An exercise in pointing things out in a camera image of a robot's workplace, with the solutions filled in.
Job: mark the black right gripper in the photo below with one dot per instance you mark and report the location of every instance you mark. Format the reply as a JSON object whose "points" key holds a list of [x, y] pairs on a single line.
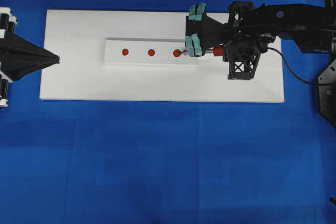
{"points": [[243, 49]]}

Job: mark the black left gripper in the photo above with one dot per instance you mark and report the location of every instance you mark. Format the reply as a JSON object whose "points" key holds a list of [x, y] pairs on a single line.
{"points": [[14, 70]]}

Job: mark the red handled soldering iron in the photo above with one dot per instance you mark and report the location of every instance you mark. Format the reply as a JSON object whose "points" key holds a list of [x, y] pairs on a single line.
{"points": [[217, 51]]}

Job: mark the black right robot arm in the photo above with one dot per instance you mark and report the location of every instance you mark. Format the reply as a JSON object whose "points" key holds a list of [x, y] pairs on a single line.
{"points": [[249, 30]]}

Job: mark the red dot mark near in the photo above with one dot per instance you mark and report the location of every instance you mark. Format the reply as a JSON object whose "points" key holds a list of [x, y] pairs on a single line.
{"points": [[177, 53]]}

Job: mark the red dot mark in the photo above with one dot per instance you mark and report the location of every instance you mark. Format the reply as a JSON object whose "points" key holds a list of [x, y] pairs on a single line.
{"points": [[125, 52], [151, 52], [177, 53]]}

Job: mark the red dot mark middle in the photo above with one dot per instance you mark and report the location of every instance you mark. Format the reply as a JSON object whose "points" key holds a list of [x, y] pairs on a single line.
{"points": [[151, 52]]}

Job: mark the red dot mark far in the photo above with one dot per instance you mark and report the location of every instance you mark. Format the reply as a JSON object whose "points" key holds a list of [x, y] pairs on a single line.
{"points": [[125, 52]]}

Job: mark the white strip with marks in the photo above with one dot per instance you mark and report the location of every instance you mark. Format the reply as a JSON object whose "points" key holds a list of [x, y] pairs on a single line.
{"points": [[147, 52]]}

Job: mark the white foam board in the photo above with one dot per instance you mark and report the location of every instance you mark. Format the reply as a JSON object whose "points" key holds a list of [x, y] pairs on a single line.
{"points": [[78, 38]]}

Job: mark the blue table mat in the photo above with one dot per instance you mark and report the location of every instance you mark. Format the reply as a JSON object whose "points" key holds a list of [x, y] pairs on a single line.
{"points": [[161, 162]]}

